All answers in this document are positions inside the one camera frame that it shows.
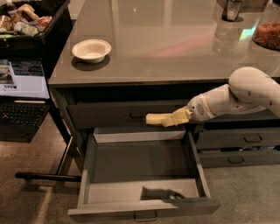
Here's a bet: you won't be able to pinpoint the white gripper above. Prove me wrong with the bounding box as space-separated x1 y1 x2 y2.
161 94 215 127

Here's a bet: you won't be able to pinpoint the yellow sponge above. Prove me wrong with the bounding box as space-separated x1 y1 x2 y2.
145 114 175 127

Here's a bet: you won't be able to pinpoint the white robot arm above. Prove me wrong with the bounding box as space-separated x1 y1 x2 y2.
161 66 280 127

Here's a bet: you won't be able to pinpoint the grey middle right drawer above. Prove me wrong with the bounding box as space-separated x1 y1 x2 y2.
196 128 280 150

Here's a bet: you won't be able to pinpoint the grey bottom right drawer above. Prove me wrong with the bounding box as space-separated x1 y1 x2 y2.
199 150 280 168

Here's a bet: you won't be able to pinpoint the open grey bottom drawer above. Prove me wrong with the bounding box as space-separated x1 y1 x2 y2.
68 132 221 224

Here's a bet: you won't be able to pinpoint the grey top left drawer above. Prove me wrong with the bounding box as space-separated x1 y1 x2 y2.
67 100 188 129

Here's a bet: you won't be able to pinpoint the white middle drawer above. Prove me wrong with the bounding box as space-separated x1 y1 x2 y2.
93 126 186 144

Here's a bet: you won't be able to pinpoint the white paper bowl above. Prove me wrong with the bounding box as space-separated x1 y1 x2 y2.
72 39 111 64

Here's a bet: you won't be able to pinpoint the dark cup on counter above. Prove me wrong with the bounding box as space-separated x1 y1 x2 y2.
222 0 243 22

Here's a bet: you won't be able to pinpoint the black stand leg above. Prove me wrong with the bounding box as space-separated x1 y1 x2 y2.
15 137 81 183

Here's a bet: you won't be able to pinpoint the black plastic bin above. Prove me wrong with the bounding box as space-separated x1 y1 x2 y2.
0 0 73 58

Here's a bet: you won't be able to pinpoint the open black laptop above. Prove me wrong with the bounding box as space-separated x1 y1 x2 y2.
0 59 51 143

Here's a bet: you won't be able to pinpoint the snack packets in bin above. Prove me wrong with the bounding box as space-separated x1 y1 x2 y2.
0 0 53 37

